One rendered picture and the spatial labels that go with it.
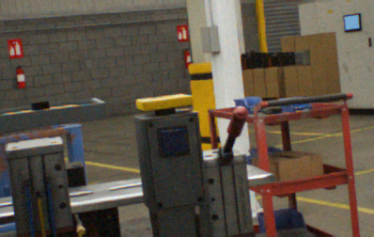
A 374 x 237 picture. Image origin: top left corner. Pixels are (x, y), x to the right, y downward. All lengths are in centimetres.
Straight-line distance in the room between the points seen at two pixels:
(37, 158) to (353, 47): 1064
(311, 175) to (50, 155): 253
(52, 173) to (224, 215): 25
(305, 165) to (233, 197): 238
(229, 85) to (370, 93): 636
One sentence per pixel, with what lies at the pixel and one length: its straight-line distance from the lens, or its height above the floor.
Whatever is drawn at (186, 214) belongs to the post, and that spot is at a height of 102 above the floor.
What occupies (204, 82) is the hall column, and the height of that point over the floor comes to 88.
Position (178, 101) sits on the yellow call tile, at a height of 116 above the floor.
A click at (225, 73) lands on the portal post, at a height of 105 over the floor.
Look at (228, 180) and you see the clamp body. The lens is 104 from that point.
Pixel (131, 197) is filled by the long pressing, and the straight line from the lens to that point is 113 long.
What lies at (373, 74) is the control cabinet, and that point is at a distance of 1130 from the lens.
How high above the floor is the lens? 121
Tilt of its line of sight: 5 degrees down
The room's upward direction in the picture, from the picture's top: 6 degrees counter-clockwise
